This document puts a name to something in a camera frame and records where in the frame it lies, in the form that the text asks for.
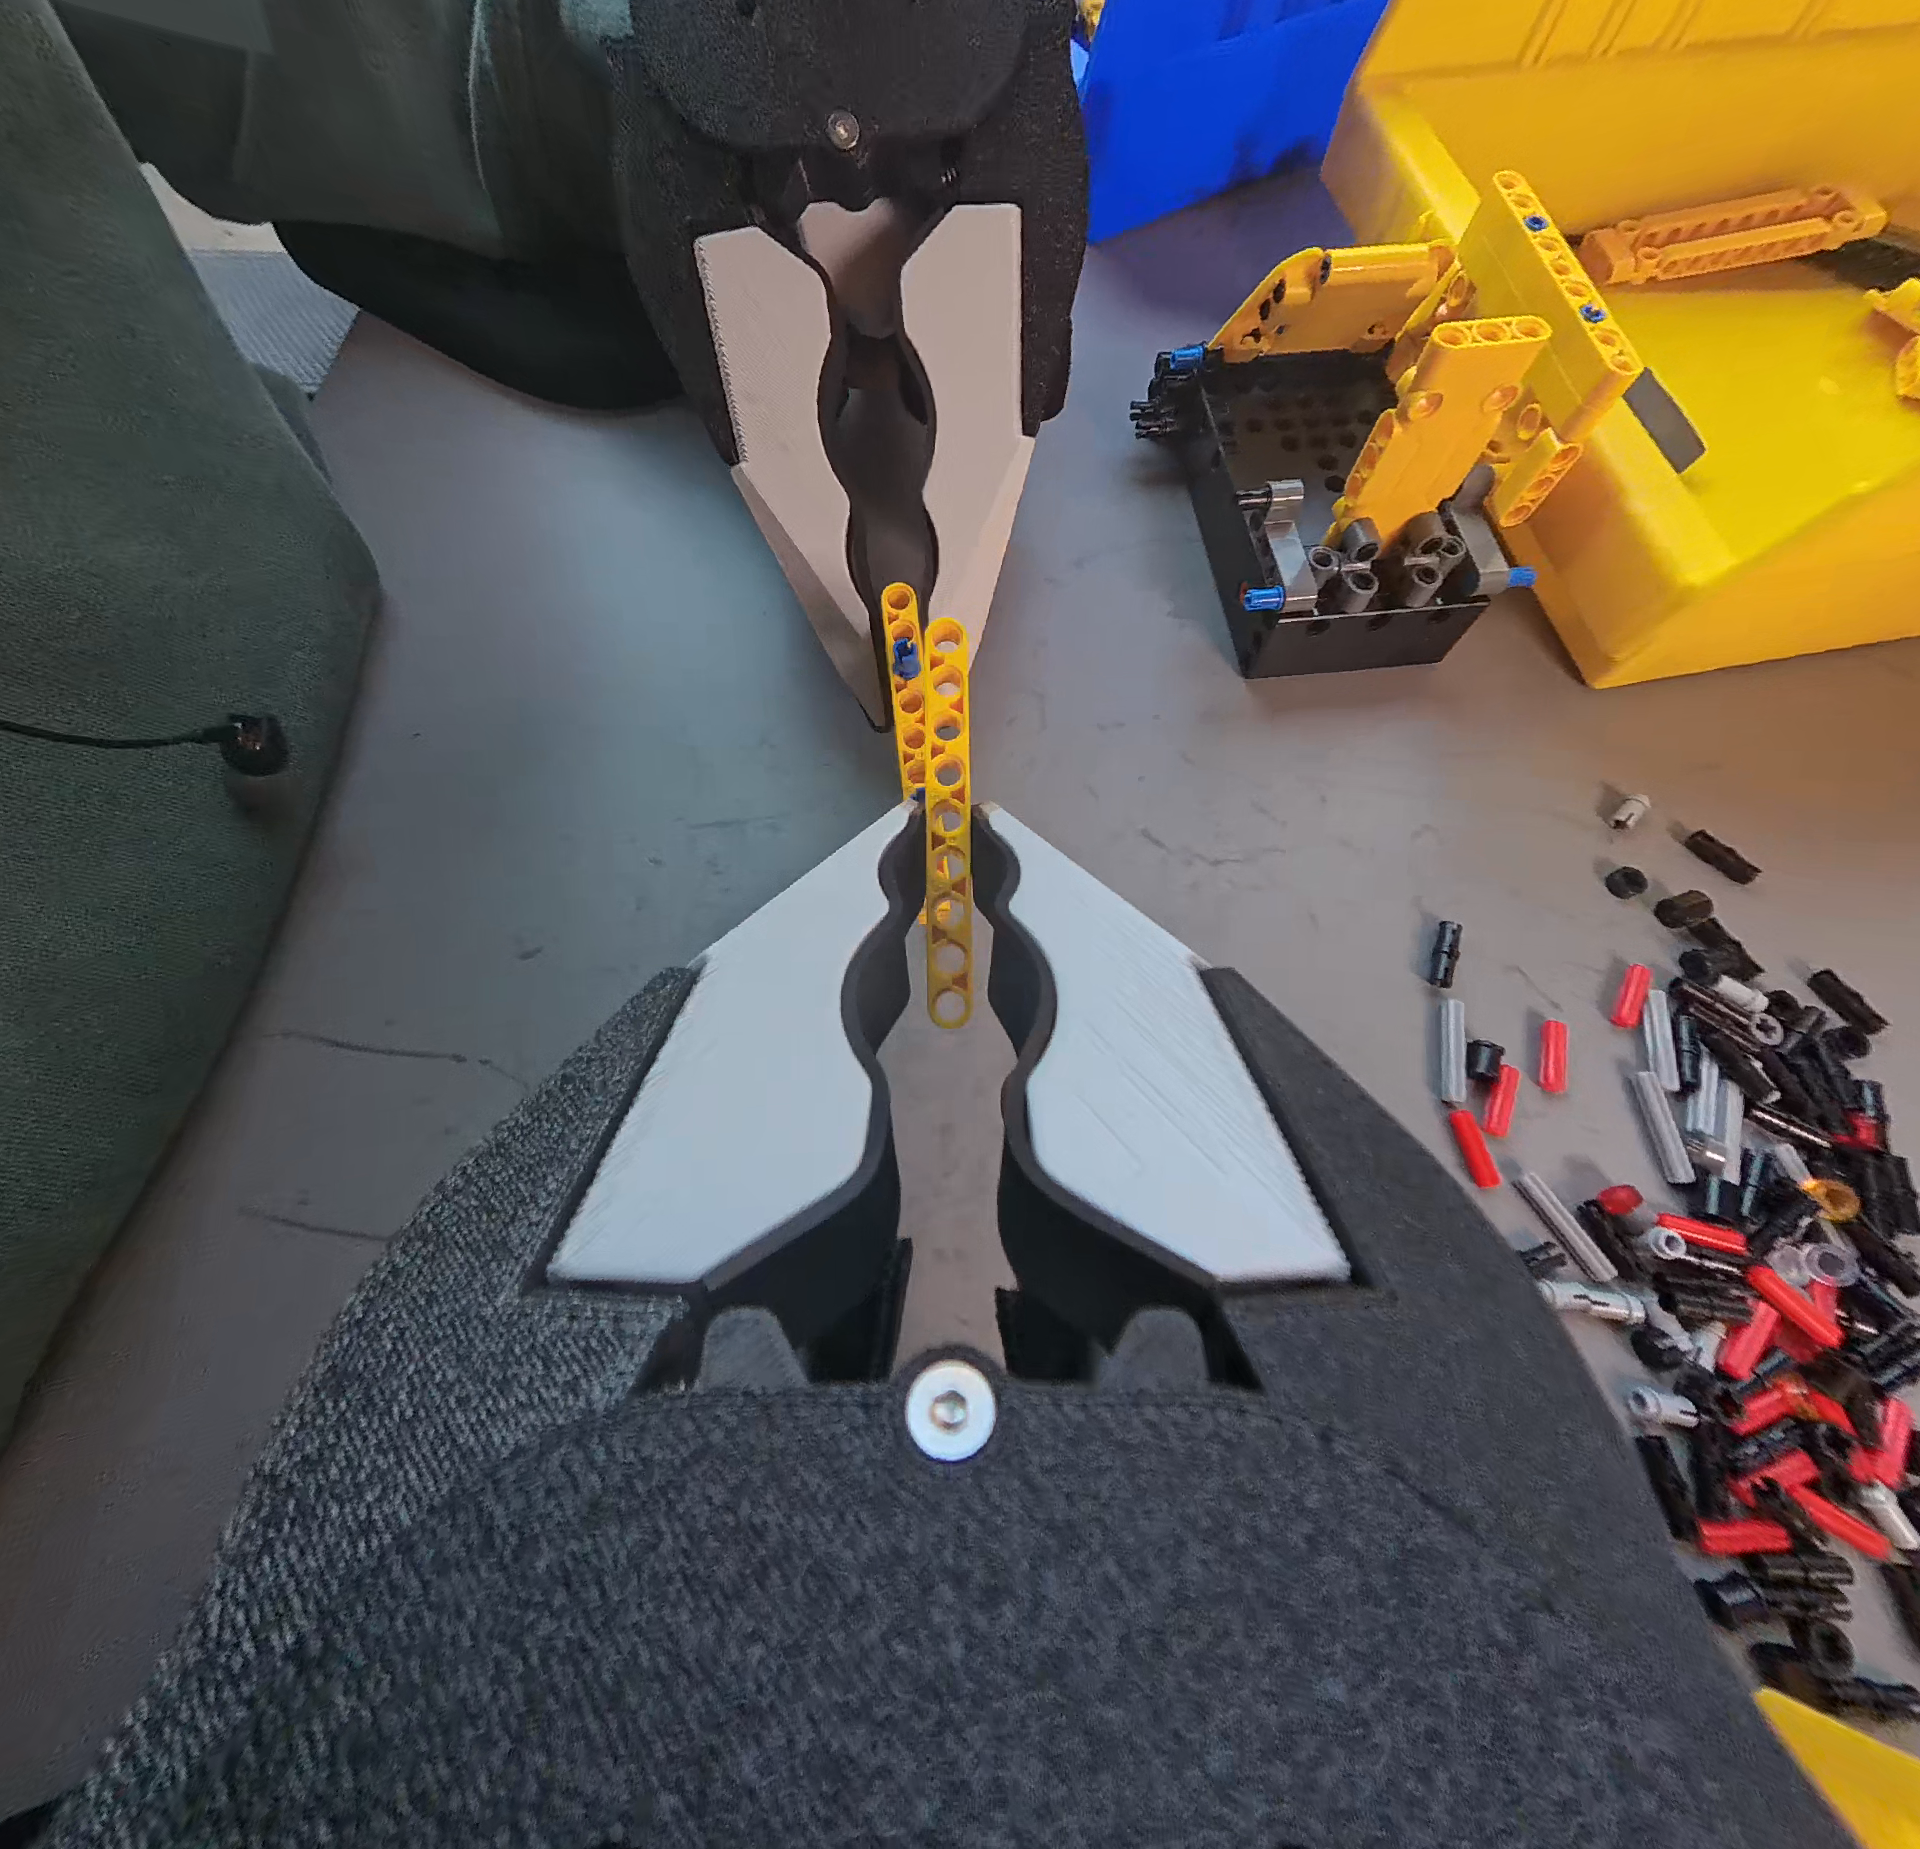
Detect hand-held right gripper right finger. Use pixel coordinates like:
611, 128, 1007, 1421
977, 802, 1355, 1297

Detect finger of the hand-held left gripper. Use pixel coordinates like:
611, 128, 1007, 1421
694, 222, 902, 734
899, 200, 1040, 673

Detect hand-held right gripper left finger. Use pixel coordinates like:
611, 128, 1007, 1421
547, 798, 923, 1300

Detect yellow lego beam blue pins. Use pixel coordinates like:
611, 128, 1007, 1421
880, 581, 929, 808

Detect plain yellow lego beam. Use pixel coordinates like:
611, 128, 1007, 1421
921, 618, 980, 1033

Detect person's left forearm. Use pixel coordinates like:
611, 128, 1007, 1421
44, 0, 638, 266

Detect partly built yellow lego model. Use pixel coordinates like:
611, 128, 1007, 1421
1133, 169, 1711, 679

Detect pile of small lego pins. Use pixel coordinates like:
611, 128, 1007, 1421
1418, 786, 1920, 1723

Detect assorted lego parts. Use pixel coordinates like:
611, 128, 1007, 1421
1574, 185, 1920, 396

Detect black chair armrest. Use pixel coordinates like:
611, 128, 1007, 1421
272, 215, 691, 415

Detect blue plastic storage bin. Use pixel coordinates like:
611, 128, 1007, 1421
1027, 0, 1429, 242

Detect grey mesh chair seat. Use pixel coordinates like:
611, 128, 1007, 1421
194, 245, 361, 400

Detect yellow plastic storage bin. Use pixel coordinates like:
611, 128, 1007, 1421
1755, 1686, 1920, 1849
1320, 0, 1920, 691

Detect black earbud cable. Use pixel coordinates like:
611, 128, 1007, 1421
0, 709, 290, 780

